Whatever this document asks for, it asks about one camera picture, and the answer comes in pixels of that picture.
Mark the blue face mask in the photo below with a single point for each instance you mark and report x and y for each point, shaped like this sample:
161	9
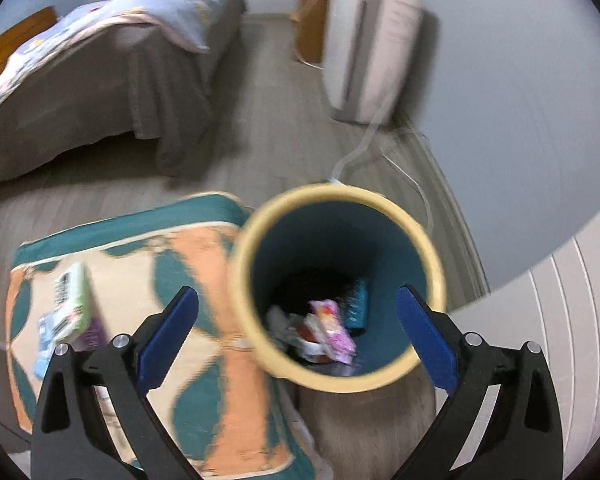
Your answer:
42	360

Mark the small white printed packet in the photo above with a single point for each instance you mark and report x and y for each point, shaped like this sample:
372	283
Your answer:
52	325

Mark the blue printed quilt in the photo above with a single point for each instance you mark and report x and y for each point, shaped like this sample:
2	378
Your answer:
130	10

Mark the teal and orange patterned cushion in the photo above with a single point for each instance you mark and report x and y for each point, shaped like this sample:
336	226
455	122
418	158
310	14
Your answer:
205	310

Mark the white air purifier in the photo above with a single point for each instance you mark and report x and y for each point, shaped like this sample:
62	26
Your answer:
370	45

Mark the bed with blue duvet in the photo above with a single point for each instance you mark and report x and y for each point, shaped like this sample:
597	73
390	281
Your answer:
105	90

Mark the wooden cabinet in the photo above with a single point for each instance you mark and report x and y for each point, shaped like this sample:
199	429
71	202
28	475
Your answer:
310	20

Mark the teal bin with yellow rim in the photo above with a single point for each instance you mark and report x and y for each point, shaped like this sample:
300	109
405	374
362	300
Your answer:
330	240

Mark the pink wrapper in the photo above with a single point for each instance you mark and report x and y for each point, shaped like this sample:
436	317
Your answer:
332	330

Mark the wooden bed headboard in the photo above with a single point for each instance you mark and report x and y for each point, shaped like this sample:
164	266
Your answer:
10	45

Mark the purple packet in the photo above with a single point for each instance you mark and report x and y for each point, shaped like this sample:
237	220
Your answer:
91	334

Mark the green and white box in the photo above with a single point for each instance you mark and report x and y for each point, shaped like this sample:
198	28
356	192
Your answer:
72	295

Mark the white panelled door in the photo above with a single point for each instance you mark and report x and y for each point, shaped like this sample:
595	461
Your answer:
555	360

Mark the white tissue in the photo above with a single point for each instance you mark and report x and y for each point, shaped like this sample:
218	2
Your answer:
282	325

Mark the blue wet wipes pack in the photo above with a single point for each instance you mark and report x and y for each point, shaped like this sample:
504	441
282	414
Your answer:
356	305

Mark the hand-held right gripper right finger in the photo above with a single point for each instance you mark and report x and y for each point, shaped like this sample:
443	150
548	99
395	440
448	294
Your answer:
427	340

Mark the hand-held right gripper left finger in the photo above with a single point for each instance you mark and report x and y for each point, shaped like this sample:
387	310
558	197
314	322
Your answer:
167	340

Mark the red wrapper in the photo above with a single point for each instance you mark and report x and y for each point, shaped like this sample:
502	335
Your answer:
312	342

